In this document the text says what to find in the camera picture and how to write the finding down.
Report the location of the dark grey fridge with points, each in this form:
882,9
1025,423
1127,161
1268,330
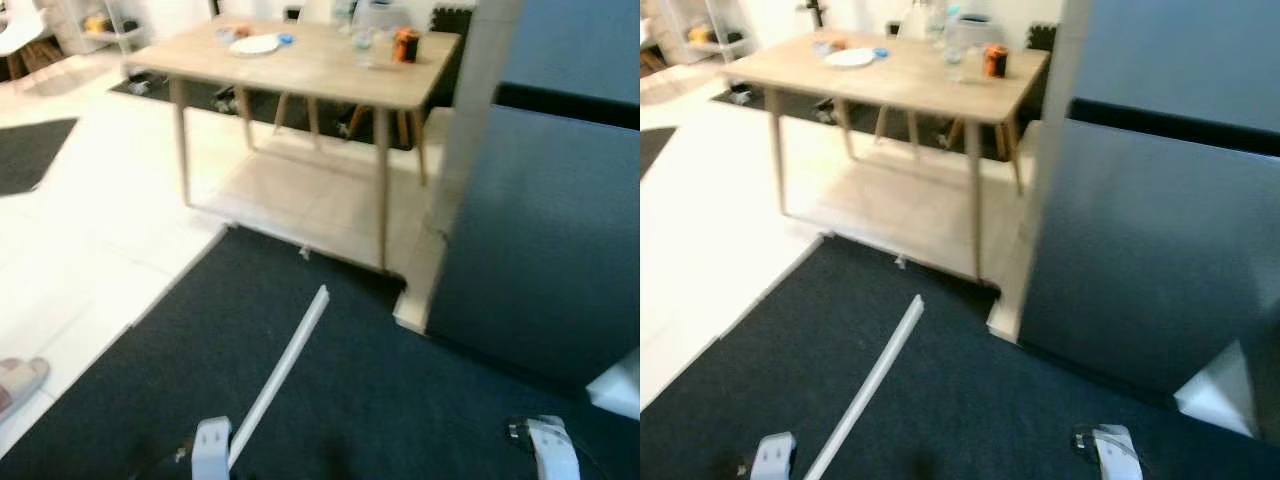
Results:
1150,240
545,230

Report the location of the white shelf rack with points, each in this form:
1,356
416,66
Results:
105,28
705,32

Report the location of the clear bottle with teal cap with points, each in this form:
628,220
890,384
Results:
942,22

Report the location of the clear drinking glass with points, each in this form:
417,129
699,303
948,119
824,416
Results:
363,48
956,62

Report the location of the small black floor mat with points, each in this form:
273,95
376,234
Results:
28,152

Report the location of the light wooden table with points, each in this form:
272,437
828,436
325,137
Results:
320,70
915,85

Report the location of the grey pot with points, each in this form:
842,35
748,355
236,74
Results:
982,28
382,14

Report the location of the person's foot in slipper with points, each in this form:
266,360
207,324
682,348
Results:
20,385

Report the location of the chair with wooden legs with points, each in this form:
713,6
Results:
910,130
313,120

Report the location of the small bowl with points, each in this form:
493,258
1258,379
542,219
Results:
830,46
227,36

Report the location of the orange can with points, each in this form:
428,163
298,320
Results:
405,47
995,62

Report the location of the large black floor mat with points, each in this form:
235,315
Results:
215,100
800,112

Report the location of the long white strip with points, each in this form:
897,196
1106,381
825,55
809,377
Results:
870,385
285,365

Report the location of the white plate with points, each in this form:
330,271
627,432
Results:
255,45
850,58

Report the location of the white chair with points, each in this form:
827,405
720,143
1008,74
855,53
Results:
22,35

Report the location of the dark grey carpet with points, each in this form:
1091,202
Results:
400,390
1000,400

